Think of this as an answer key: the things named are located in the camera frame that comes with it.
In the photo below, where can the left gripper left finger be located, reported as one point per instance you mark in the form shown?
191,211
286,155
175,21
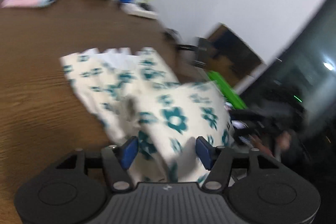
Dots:
77,187

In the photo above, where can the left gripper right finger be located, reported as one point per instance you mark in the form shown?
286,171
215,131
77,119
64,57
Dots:
257,187

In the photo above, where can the cream teal floral garment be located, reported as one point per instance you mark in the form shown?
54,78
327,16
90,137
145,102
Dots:
141,96

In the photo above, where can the green plastic object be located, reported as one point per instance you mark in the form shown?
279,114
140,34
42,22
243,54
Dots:
226,90

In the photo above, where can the white power strip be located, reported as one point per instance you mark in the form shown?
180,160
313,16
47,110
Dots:
135,10

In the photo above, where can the grey wireless charger stand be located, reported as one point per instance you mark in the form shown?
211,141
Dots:
205,51

